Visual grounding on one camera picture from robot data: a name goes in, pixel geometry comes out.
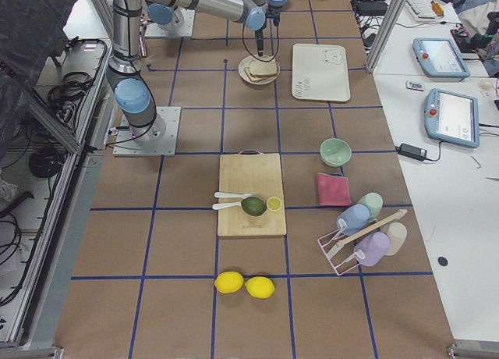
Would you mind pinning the lemon half slice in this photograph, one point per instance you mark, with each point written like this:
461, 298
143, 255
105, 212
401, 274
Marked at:
274, 204

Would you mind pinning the green mug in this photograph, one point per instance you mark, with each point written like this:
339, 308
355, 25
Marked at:
374, 203

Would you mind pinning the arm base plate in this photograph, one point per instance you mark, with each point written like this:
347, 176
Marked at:
158, 139
153, 31

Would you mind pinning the yellow lemon right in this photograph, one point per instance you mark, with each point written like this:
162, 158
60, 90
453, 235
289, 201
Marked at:
260, 287

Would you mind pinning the green bowl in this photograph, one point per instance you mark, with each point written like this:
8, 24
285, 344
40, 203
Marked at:
335, 152

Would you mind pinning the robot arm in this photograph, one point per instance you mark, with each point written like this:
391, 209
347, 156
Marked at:
166, 18
131, 93

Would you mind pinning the blue mug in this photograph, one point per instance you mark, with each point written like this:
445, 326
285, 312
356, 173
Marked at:
353, 219

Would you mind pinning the green avocado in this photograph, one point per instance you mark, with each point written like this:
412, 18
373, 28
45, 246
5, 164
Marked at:
253, 206

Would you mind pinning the yellow lemon left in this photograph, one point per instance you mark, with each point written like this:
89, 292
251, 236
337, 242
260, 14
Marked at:
229, 282

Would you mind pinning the bread slice on plate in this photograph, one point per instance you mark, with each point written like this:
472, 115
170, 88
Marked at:
257, 79

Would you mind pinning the lower teach pendant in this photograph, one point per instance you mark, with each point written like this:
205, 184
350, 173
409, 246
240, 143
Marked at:
452, 117

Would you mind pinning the white round plate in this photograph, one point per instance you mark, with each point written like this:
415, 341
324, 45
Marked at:
245, 63

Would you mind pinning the black power adapter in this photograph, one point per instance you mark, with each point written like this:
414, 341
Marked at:
411, 151

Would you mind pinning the white bear tray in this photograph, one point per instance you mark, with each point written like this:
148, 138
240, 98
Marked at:
320, 73

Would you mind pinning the white wire mug rack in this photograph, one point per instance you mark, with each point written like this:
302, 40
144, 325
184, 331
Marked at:
339, 249

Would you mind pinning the white bread slice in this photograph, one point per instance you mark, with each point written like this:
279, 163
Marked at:
259, 68

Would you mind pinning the yellow lemon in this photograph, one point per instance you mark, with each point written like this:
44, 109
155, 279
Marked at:
260, 287
229, 282

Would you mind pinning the white plastic spoon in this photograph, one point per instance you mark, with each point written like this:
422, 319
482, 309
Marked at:
219, 206

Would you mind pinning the pink cloth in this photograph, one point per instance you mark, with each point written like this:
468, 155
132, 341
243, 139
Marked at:
333, 190

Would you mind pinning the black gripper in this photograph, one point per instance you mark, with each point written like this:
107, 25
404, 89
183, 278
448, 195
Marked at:
259, 37

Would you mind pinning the purple mug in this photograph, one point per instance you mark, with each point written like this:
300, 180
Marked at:
372, 248

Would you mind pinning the beige mug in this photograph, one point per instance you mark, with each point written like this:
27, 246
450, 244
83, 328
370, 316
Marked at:
397, 233

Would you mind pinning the upper teach pendant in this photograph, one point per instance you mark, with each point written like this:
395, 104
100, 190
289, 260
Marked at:
440, 58

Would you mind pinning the teach pendant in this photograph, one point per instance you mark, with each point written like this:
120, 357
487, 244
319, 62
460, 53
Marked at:
452, 117
440, 58

